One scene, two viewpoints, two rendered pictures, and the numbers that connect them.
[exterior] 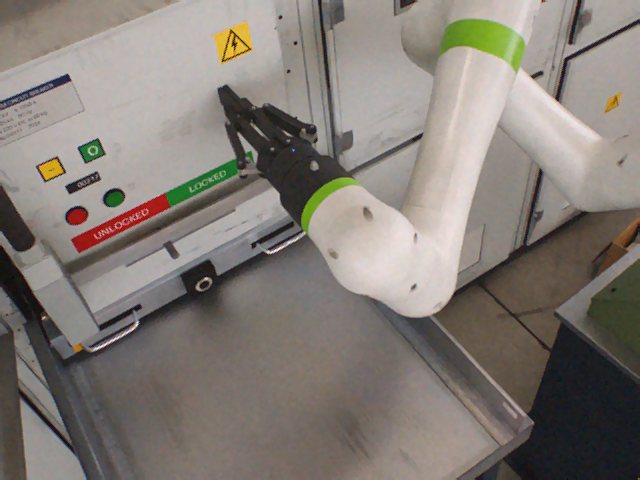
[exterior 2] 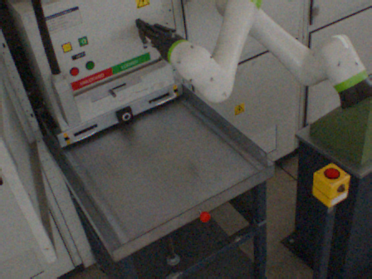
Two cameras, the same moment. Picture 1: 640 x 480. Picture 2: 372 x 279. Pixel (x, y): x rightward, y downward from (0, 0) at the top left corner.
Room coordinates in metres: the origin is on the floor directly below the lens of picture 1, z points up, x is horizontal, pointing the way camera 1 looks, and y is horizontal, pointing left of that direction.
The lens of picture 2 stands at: (-0.76, -0.02, 1.97)
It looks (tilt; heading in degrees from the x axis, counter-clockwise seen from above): 40 degrees down; 1
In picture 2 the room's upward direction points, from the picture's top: 8 degrees counter-clockwise
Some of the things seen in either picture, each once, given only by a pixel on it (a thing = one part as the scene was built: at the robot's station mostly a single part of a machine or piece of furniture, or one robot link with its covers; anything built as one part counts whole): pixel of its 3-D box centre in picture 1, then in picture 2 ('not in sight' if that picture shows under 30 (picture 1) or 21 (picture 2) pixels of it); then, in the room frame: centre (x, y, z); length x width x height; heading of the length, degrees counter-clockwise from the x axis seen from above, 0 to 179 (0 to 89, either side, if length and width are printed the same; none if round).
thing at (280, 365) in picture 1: (257, 376); (150, 154); (0.58, 0.14, 0.82); 0.68 x 0.62 x 0.06; 27
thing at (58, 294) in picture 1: (56, 290); (65, 100); (0.61, 0.39, 1.09); 0.08 x 0.05 x 0.17; 27
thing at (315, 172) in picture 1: (319, 196); (175, 51); (0.60, -0.01, 1.23); 0.09 x 0.06 x 0.12; 117
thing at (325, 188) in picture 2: not in sight; (330, 184); (0.28, -0.44, 0.85); 0.08 x 0.08 x 0.10; 27
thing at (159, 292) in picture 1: (192, 266); (120, 110); (0.78, 0.24, 0.90); 0.54 x 0.05 x 0.06; 117
